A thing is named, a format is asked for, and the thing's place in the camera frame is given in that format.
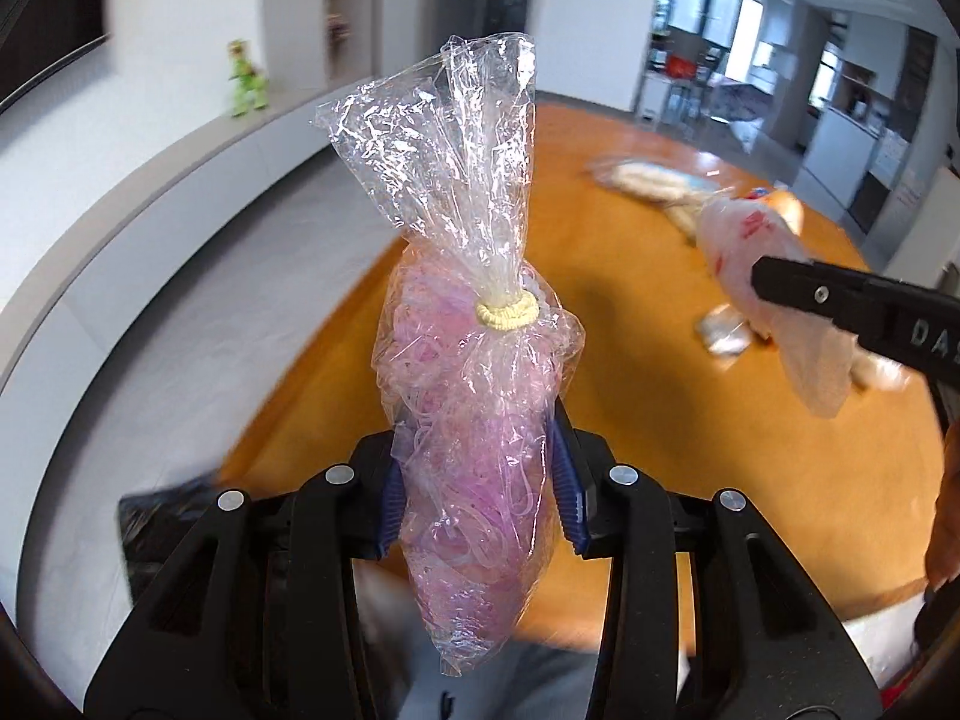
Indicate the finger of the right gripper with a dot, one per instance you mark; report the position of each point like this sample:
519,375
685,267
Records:
915,326

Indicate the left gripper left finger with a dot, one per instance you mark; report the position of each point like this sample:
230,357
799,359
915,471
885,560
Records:
254,614

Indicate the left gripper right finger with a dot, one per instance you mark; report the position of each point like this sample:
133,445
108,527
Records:
708,613

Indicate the white red plastic bag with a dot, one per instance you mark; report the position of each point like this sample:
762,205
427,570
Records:
821,362

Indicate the clear bag of pink bands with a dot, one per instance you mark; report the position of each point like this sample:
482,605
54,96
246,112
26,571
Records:
473,347

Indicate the black trash bag bin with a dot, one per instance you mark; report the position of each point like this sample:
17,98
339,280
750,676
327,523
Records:
153,524

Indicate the person's right hand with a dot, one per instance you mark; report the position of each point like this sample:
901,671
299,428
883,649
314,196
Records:
942,559

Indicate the grey trousers leg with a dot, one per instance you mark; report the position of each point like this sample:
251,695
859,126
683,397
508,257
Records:
523,680

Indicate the white kitchen counter cabinet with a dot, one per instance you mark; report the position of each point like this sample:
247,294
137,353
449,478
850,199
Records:
834,164

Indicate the crumpled silver foil wrapper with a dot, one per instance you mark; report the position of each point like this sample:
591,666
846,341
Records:
724,332

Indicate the red dining chair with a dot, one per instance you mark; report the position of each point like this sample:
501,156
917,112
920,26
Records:
680,69

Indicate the green dinosaur toy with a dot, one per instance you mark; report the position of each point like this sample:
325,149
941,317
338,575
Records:
250,91

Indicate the long white wall cabinet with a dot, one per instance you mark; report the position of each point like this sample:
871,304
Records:
156,323

